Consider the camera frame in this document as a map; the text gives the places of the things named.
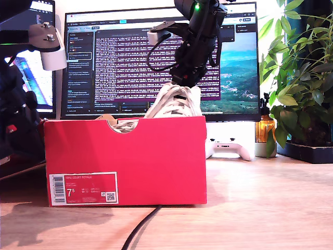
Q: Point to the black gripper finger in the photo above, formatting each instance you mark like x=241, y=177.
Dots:
x=20, y=143

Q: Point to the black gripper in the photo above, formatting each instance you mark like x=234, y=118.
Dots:
x=195, y=57

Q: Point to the red Nike shoebox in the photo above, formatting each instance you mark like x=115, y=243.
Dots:
x=143, y=161

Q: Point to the large black computer monitor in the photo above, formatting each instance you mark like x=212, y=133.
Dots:
x=130, y=65

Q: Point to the black monitor with code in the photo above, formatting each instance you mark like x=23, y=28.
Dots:
x=39, y=88

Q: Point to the brown cardboard piece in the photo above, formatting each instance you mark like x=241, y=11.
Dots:
x=106, y=117

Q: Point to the amber pump bottle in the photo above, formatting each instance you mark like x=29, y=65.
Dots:
x=265, y=129

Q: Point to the white game controller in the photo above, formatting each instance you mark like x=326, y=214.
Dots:
x=244, y=153

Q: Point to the pale green ceramic pot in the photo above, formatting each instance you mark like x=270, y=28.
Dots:
x=260, y=151

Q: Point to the green leafy houseplant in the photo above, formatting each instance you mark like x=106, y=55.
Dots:
x=307, y=78

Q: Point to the dark rectangular planter tray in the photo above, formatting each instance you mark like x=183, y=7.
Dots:
x=307, y=153

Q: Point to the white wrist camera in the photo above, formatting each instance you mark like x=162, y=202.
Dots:
x=157, y=36
x=53, y=58

